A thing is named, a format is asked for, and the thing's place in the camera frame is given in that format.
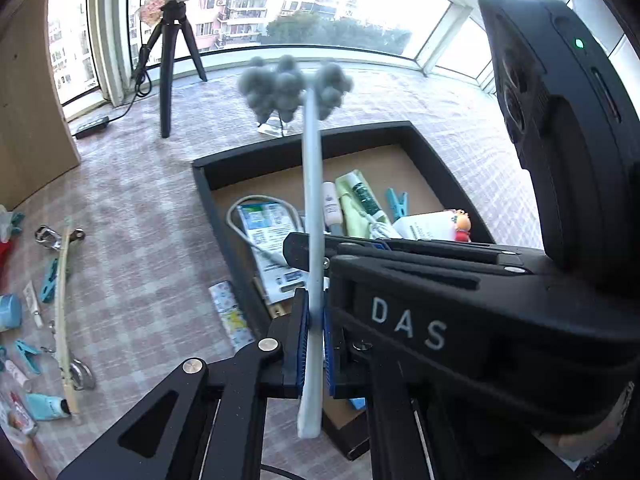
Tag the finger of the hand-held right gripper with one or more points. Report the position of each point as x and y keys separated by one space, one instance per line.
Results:
x=475 y=252
x=295 y=250

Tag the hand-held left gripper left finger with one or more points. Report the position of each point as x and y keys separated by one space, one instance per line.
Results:
x=300 y=340

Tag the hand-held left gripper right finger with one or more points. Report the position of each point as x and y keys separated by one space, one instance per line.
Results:
x=328 y=355

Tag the white printed package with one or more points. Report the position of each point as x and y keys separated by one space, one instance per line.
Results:
x=270 y=240

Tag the grey pompom stick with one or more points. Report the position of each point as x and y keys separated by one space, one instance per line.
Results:
x=314 y=210

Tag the pink bottle grey cap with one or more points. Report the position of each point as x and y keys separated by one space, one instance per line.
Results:
x=331 y=205

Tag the black storage box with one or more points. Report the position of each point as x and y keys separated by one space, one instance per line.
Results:
x=220 y=220

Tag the white green lip balm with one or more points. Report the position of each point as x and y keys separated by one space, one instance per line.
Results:
x=370 y=205

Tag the teal clothespin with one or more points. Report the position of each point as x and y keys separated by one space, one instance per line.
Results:
x=27 y=355
x=50 y=280
x=397 y=202
x=16 y=222

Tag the pink checked cloth desktop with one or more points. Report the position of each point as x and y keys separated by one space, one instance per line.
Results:
x=150 y=220

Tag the person's right hand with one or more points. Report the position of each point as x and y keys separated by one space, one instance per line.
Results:
x=555 y=442

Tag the white printed box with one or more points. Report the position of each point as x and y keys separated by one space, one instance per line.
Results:
x=427 y=225

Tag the patterned small packet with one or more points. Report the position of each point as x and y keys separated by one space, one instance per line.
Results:
x=230 y=315

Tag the clear plastic piece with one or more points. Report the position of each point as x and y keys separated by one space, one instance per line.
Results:
x=272 y=127

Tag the metal clip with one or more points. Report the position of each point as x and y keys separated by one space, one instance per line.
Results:
x=80 y=377
x=45 y=235

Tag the black tripod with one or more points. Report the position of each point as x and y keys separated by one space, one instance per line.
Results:
x=167 y=60

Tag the cream thin stick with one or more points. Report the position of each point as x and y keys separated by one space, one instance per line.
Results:
x=62 y=310

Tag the teal tube black cap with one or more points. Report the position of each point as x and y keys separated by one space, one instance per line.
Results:
x=45 y=406

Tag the small white tube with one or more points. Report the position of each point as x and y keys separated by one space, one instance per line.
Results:
x=34 y=305

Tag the pink white tube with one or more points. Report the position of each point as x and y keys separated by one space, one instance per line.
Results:
x=15 y=372

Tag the red pouch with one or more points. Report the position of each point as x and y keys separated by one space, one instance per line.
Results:
x=4 y=255

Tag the small red print sachet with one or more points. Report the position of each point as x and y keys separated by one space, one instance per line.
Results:
x=17 y=415

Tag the blue capped white bottle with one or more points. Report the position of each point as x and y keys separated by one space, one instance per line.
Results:
x=9 y=312

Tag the brown flat board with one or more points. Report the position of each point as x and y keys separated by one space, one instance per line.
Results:
x=30 y=110

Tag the white window frame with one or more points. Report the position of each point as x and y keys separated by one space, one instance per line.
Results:
x=442 y=35

